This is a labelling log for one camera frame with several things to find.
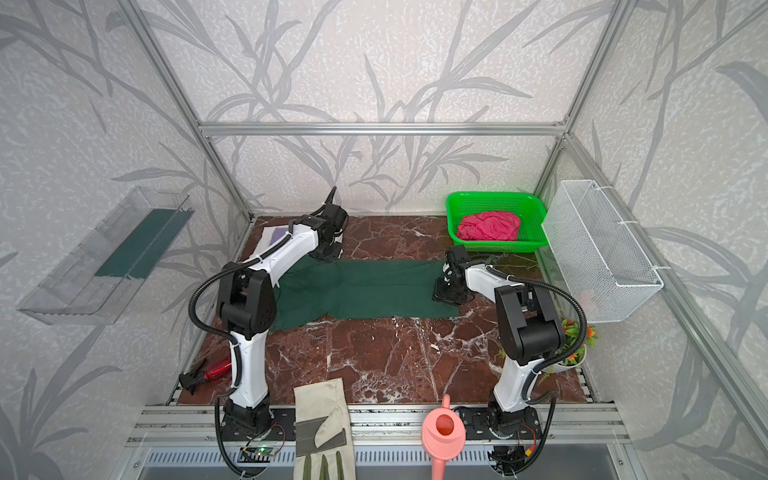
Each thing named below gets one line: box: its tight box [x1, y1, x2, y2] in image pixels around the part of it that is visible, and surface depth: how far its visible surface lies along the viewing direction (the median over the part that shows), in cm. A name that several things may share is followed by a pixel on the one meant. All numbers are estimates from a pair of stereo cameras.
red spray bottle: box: [179, 360, 232, 395], surface depth 82 cm
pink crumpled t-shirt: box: [457, 210, 520, 241], surface depth 113 cm
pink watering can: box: [421, 394, 467, 480], surface depth 64 cm
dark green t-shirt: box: [271, 257, 461, 332], surface depth 96 cm
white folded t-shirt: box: [249, 225, 289, 259], surface depth 110 cm
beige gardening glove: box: [293, 377, 356, 480], surface depth 73 cm
